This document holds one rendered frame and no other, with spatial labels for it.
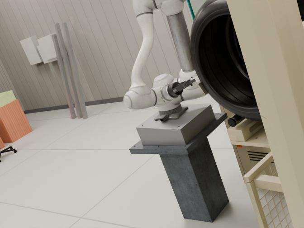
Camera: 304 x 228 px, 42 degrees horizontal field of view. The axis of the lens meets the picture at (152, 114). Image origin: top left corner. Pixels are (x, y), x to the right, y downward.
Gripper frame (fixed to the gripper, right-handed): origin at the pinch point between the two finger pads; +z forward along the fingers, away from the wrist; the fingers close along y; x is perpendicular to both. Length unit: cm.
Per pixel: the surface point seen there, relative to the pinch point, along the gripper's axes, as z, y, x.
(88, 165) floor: -279, 41, 38
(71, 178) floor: -275, 13, 39
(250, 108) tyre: 34.5, -12.6, 20.1
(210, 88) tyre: 19.2, -12.4, 5.7
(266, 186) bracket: 71, -60, 31
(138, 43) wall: -344, 238, -73
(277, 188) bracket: 74, -60, 32
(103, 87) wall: -473, 218, -46
